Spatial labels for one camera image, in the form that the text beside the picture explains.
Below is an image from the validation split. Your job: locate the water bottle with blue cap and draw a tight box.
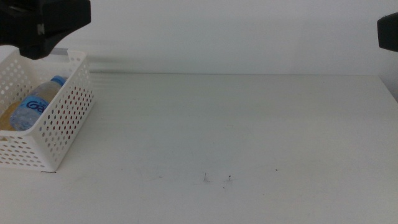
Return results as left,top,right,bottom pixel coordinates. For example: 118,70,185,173
9,75,67,132

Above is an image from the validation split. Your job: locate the white perforated plastic basket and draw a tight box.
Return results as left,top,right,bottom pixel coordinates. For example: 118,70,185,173
0,49,96,173

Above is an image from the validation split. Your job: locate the yellow tea bottle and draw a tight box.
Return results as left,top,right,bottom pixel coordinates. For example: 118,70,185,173
0,102,20,131

